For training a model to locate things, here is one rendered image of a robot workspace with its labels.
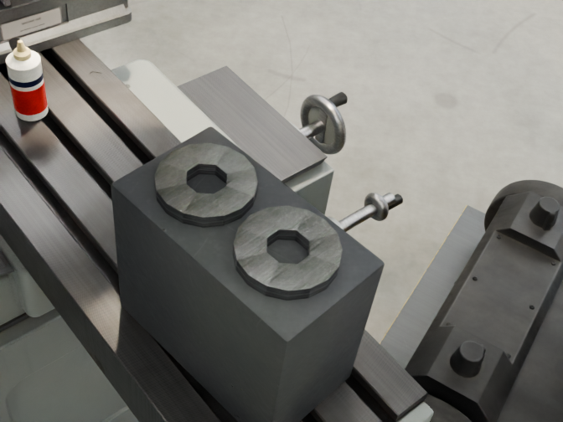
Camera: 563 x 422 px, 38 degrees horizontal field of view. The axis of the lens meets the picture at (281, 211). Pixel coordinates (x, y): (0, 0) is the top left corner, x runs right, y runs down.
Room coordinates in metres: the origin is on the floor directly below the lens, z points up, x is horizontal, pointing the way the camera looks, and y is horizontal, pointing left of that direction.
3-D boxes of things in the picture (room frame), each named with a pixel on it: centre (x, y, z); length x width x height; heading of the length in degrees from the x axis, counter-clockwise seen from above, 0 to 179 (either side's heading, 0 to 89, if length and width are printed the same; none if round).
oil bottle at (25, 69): (0.75, 0.33, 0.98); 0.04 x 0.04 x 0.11
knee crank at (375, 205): (1.04, -0.15, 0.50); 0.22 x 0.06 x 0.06; 135
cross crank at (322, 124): (1.12, -0.03, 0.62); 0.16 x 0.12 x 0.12; 135
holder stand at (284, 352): (0.46, 0.03, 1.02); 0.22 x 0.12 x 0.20; 51
